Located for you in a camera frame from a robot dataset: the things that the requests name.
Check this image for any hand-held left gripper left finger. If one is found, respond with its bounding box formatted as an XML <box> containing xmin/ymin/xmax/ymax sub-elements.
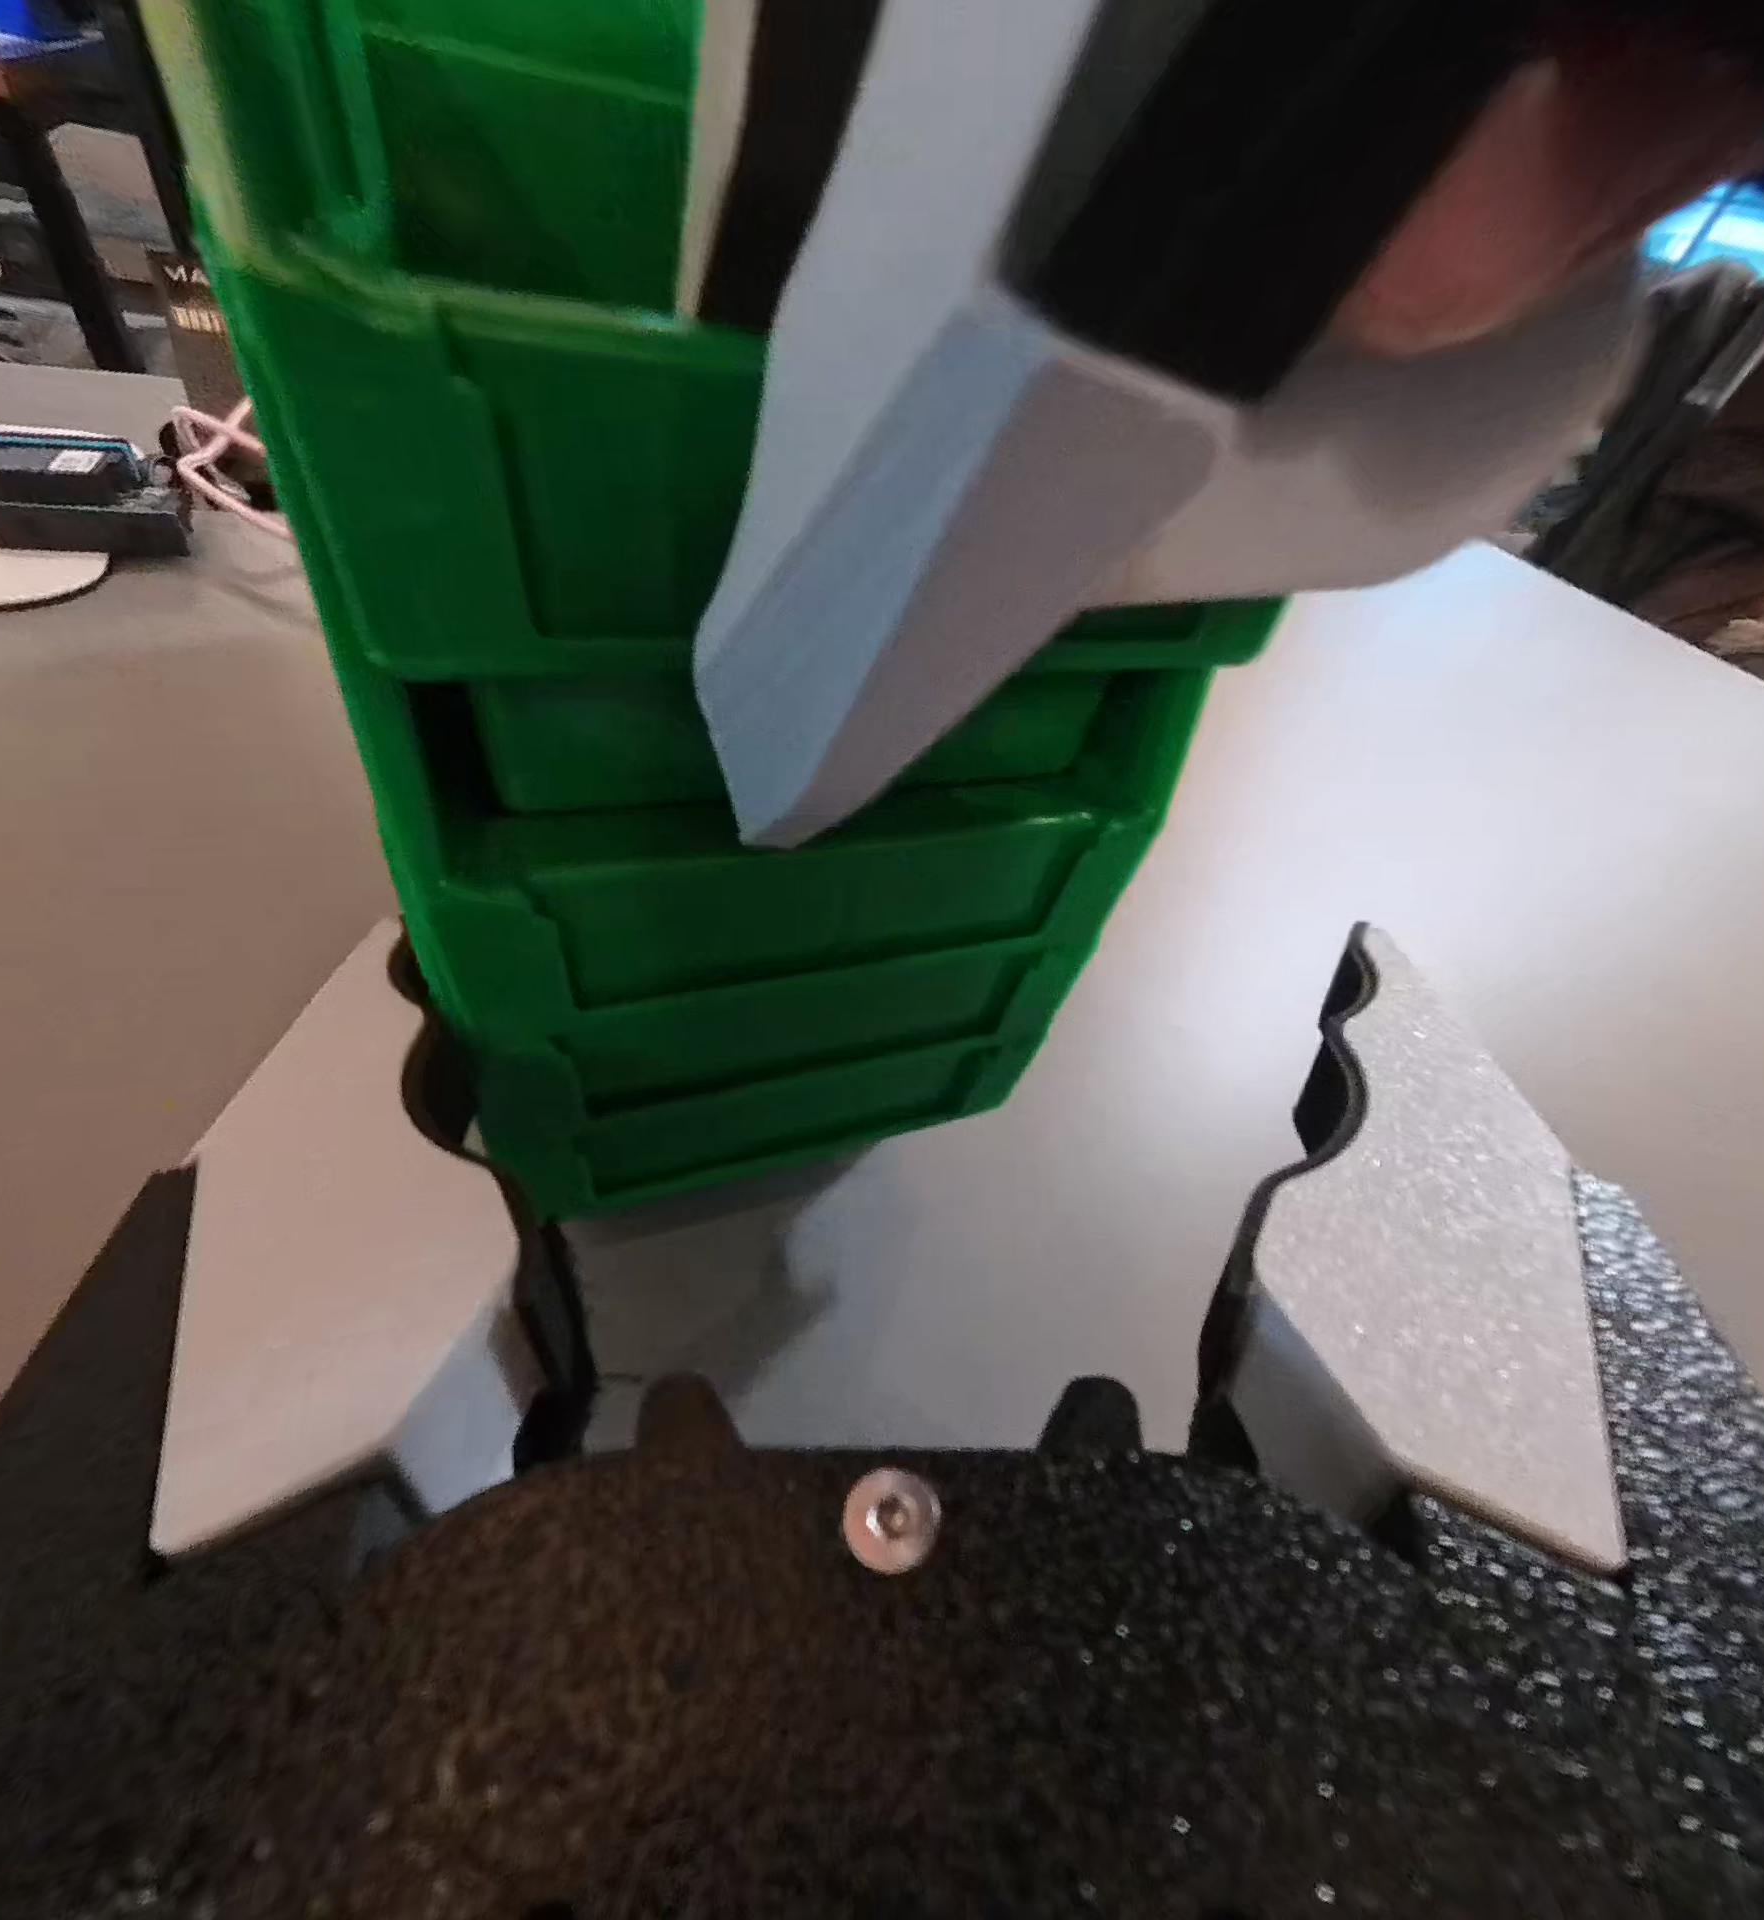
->
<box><xmin>150</xmin><ymin>919</ymin><xmax>594</xmax><ymax>1563</ymax></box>

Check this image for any long wooden-edged desk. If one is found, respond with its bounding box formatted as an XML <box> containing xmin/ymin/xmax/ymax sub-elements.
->
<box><xmin>0</xmin><ymin>27</ymin><xmax>172</xmax><ymax>379</ymax></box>

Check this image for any green plastic bin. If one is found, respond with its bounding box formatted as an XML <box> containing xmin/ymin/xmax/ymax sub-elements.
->
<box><xmin>137</xmin><ymin>0</ymin><xmax>1292</xmax><ymax>1224</ymax></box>

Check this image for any black cardboard box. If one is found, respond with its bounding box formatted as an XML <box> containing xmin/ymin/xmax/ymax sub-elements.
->
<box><xmin>144</xmin><ymin>245</ymin><xmax>249</xmax><ymax>381</ymax></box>

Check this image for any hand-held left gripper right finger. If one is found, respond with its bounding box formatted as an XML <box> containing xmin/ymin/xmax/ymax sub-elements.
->
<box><xmin>1187</xmin><ymin>922</ymin><xmax>1632</xmax><ymax>1577</ymax></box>

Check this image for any pink cable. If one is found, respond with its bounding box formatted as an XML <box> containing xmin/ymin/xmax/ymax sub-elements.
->
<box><xmin>157</xmin><ymin>399</ymin><xmax>293</xmax><ymax>546</ymax></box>

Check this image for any black battery blue trim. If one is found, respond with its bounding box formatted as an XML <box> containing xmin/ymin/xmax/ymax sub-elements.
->
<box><xmin>0</xmin><ymin>423</ymin><xmax>152</xmax><ymax>506</ymax></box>

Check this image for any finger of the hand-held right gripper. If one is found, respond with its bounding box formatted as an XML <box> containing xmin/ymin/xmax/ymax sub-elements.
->
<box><xmin>672</xmin><ymin>0</ymin><xmax>884</xmax><ymax>337</ymax></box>
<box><xmin>689</xmin><ymin>0</ymin><xmax>1217</xmax><ymax>853</ymax></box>

